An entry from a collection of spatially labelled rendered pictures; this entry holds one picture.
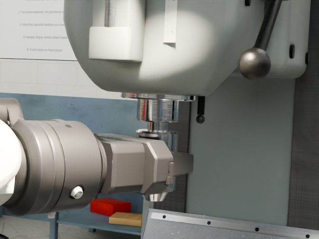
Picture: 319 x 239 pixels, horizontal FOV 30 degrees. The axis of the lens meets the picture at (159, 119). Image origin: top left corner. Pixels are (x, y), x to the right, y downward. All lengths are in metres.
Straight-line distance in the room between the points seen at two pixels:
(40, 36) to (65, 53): 0.33
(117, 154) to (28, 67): 5.29
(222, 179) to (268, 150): 0.09
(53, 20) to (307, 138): 4.87
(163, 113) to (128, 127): 4.67
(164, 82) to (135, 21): 0.07
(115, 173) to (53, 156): 0.07
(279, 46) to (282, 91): 0.28
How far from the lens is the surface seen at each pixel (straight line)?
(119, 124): 5.35
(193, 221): 1.05
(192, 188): 1.06
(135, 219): 4.72
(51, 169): 0.53
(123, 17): 0.55
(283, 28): 0.74
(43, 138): 0.54
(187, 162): 0.66
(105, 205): 5.05
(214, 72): 0.61
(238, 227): 1.03
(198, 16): 0.57
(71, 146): 0.55
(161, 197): 0.67
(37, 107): 5.78
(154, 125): 0.66
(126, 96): 0.64
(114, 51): 0.54
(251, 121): 1.02
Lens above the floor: 1.32
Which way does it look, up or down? 3 degrees down
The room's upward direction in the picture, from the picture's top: 3 degrees clockwise
